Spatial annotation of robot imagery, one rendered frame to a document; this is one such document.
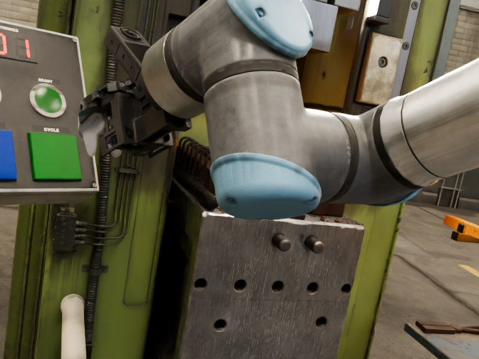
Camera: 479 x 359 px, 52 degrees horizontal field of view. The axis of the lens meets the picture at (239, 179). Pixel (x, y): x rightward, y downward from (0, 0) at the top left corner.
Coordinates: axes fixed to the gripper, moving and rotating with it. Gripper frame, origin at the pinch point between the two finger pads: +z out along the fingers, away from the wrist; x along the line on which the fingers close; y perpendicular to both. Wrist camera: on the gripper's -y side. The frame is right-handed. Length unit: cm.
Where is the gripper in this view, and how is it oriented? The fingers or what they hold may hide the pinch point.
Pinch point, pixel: (88, 127)
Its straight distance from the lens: 73.0
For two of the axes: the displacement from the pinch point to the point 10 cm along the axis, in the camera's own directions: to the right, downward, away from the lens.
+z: -6.8, 2.8, 6.8
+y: 1.9, 9.6, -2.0
